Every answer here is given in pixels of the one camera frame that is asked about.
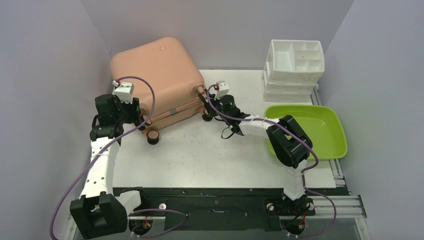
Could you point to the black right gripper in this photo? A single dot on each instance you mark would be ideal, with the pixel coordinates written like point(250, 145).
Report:
point(210, 102)

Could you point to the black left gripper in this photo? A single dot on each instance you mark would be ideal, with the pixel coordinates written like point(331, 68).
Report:
point(133, 108)

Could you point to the pink hard-shell suitcase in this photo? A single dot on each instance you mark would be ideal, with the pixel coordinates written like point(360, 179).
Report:
point(166, 81)

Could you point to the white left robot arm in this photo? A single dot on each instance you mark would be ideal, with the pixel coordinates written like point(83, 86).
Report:
point(98, 212)

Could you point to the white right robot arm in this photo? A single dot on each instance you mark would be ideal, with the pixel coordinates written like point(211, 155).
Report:
point(289, 141)

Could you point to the white drawer organizer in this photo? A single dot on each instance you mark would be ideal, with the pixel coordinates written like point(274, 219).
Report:
point(292, 70)

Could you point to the green plastic tray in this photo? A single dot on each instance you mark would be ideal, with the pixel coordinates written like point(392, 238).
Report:
point(320, 123)

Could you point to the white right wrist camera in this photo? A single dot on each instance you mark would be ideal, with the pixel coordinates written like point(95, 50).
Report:
point(222, 89)

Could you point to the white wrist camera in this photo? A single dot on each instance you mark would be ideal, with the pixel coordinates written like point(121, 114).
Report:
point(124, 91)
point(222, 89)

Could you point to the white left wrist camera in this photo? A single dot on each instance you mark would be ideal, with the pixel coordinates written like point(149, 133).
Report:
point(124, 91)

